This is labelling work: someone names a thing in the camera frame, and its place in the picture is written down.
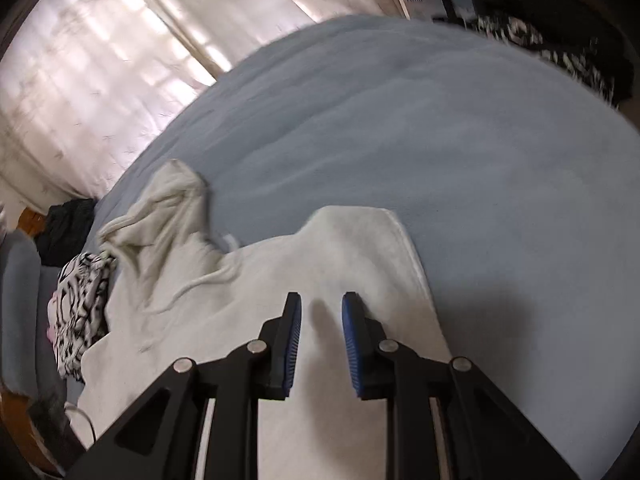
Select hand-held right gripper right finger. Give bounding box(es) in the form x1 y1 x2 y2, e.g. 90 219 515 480
341 291 581 480

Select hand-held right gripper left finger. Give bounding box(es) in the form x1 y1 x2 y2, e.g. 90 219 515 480
65 291 303 480

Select white hoodie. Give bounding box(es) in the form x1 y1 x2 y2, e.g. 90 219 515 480
70 159 453 480

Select black and white printed clothes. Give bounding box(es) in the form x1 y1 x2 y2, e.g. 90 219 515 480
47 251 118 383

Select light blue blanket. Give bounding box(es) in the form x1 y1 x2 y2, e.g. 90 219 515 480
65 14 640 480

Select grey pillow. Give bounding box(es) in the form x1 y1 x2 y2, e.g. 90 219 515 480
0 232 66 401

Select white patterned curtain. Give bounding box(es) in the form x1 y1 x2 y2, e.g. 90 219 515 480
0 0 396 211

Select white appliance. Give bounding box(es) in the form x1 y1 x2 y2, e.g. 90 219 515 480
400 0 481 23

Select black white patterned cloth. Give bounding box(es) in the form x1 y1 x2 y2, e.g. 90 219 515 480
470 10 618 106

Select white cable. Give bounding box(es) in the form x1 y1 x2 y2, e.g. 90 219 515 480
64 401 97 448

